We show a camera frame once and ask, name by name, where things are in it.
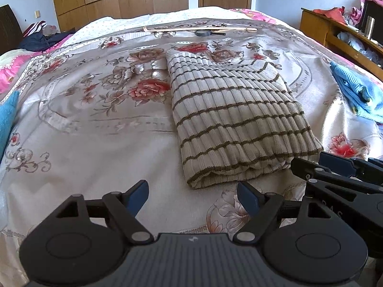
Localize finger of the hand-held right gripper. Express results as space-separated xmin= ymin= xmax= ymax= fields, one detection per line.
xmin=318 ymin=151 xmax=383 ymax=183
xmin=290 ymin=156 xmax=383 ymax=205

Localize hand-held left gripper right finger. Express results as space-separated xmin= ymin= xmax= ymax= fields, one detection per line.
xmin=233 ymin=181 xmax=326 ymax=245

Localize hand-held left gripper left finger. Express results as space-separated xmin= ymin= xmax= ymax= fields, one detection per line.
xmin=55 ymin=180 xmax=154 ymax=245

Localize cream brown-striped knit sweater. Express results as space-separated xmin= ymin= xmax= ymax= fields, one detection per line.
xmin=165 ymin=49 xmax=324 ymax=190

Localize blue knitted garment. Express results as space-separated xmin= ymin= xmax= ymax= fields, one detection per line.
xmin=329 ymin=61 xmax=383 ymax=124

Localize beige floral bedspread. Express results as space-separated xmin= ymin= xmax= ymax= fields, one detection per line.
xmin=0 ymin=16 xmax=383 ymax=287

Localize clear plastic bags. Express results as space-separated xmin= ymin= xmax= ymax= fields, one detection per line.
xmin=338 ymin=31 xmax=383 ymax=68

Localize wooden desk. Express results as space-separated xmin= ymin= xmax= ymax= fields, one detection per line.
xmin=300 ymin=7 xmax=383 ymax=79

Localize metal flask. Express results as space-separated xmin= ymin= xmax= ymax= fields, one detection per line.
xmin=363 ymin=16 xmax=376 ymax=38

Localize red cloth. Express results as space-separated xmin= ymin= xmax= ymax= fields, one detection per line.
xmin=313 ymin=7 xmax=348 ymax=24

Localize blue towel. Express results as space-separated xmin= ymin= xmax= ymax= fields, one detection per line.
xmin=0 ymin=90 xmax=21 ymax=163

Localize black box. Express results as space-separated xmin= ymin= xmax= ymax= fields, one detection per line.
xmin=360 ymin=0 xmax=383 ymax=42

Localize pink floral cloth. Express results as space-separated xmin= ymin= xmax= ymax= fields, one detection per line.
xmin=349 ymin=0 xmax=383 ymax=23

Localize long wooden stick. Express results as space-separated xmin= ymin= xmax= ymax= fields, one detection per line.
xmin=143 ymin=25 xmax=258 ymax=33

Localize white dotted bed sheet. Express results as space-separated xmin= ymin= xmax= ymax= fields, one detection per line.
xmin=73 ymin=6 xmax=255 ymax=35

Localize pink floral bed sheet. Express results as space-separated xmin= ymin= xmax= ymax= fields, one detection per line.
xmin=0 ymin=7 xmax=277 ymax=94

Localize dark navy garment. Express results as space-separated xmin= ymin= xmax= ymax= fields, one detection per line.
xmin=18 ymin=28 xmax=76 ymax=51

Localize red white striped garment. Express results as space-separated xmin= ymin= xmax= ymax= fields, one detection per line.
xmin=23 ymin=21 xmax=48 ymax=38

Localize dark wooden headboard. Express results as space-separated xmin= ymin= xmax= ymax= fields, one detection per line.
xmin=0 ymin=4 xmax=24 ymax=55

